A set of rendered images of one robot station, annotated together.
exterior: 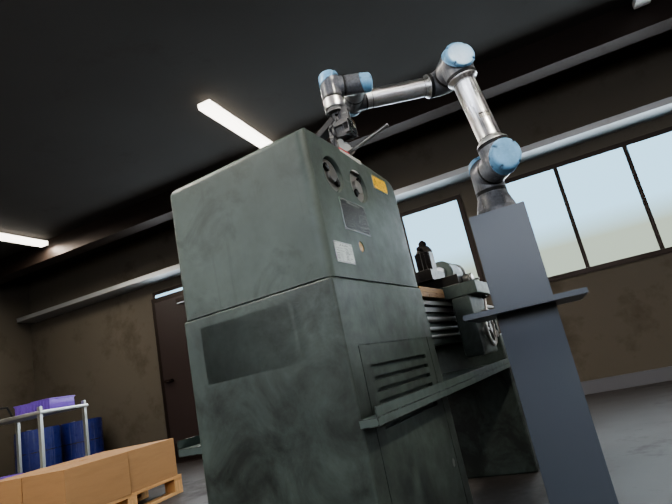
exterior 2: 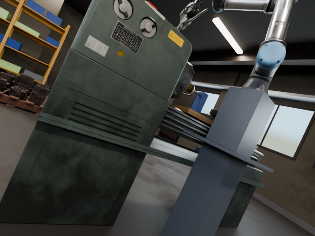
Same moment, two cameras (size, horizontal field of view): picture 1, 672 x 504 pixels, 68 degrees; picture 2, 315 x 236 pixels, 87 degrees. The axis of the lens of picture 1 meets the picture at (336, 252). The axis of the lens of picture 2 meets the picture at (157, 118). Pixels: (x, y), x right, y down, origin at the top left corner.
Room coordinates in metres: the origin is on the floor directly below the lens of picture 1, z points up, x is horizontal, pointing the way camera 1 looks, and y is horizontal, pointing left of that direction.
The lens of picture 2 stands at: (0.78, -0.77, 0.75)
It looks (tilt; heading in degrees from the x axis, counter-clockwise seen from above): 1 degrees down; 32
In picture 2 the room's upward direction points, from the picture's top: 25 degrees clockwise
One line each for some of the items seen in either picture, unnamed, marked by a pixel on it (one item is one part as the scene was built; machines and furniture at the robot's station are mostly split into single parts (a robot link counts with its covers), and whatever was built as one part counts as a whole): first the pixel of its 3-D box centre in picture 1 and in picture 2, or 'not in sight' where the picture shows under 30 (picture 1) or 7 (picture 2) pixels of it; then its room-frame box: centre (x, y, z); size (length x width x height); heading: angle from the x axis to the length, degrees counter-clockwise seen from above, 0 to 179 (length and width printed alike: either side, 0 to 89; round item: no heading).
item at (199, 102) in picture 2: not in sight; (198, 104); (2.18, -0.22, 1.00); 0.08 x 0.06 x 0.23; 63
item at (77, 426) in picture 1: (62, 455); not in sight; (6.60, 3.93, 0.39); 1.03 x 0.63 x 0.78; 159
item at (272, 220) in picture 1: (301, 242); (130, 51); (1.51, 0.10, 1.06); 0.59 x 0.48 x 0.39; 153
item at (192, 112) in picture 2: (392, 303); (187, 113); (2.12, -0.19, 0.89); 0.36 x 0.30 x 0.04; 63
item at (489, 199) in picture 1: (494, 203); (255, 87); (1.86, -0.63, 1.15); 0.15 x 0.15 x 0.10
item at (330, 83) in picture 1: (331, 87); not in sight; (1.66, -0.11, 1.66); 0.09 x 0.08 x 0.11; 97
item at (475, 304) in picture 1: (479, 324); not in sight; (2.34, -0.57, 0.73); 0.27 x 0.12 x 0.27; 153
